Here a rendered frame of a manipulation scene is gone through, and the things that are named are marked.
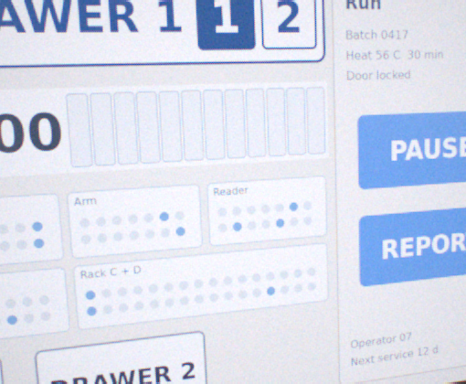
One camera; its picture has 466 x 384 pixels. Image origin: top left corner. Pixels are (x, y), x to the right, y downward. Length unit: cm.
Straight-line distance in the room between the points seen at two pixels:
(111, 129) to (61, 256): 7
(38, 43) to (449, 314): 29
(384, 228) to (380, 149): 5
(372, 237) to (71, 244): 18
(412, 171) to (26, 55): 23
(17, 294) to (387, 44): 25
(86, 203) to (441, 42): 23
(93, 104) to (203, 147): 6
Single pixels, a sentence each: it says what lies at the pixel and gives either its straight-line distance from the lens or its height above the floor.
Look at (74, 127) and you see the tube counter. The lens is 29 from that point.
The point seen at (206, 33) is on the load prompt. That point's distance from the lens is 30.
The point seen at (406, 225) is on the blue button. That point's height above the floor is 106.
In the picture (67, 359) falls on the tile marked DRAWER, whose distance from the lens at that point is 31.
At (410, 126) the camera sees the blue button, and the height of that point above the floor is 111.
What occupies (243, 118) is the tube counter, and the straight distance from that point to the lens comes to 30.
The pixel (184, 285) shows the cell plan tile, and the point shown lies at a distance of 30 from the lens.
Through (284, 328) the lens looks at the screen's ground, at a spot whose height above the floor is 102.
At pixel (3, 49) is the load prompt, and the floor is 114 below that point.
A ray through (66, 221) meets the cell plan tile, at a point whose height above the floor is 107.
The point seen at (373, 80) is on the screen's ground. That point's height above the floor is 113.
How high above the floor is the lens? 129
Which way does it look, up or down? 46 degrees down
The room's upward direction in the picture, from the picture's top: 9 degrees clockwise
